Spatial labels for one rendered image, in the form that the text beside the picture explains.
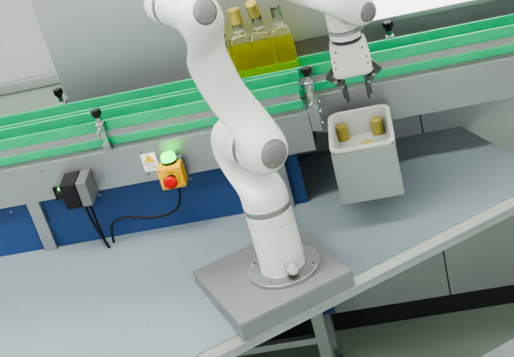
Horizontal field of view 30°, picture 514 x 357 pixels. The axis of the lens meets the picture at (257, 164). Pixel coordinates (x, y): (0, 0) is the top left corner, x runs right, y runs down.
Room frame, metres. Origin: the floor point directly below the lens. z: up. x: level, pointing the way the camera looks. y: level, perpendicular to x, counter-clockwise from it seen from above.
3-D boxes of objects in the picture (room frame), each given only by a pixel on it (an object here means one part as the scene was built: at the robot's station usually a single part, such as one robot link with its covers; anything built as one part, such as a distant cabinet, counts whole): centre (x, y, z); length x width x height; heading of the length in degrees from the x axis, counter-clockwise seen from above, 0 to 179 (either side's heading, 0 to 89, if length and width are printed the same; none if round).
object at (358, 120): (2.29, -0.29, 0.97); 0.22 x 0.17 x 0.09; 170
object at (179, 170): (2.42, 0.24, 0.96); 0.07 x 0.07 x 0.07; 80
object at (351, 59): (2.25, -0.30, 1.24); 0.10 x 0.07 x 0.11; 81
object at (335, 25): (2.25, -0.30, 1.39); 0.09 x 0.08 x 0.13; 26
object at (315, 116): (2.43, -0.20, 1.02); 0.09 x 0.04 x 0.07; 170
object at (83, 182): (2.46, 0.51, 0.96); 0.08 x 0.08 x 0.08; 80
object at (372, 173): (2.32, -0.30, 0.92); 0.27 x 0.17 x 0.15; 170
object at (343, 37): (2.25, -0.30, 1.30); 0.09 x 0.08 x 0.03; 81
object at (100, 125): (2.46, 0.40, 1.11); 0.07 x 0.04 x 0.13; 170
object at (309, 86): (2.41, -0.20, 1.12); 0.17 x 0.03 x 0.12; 170
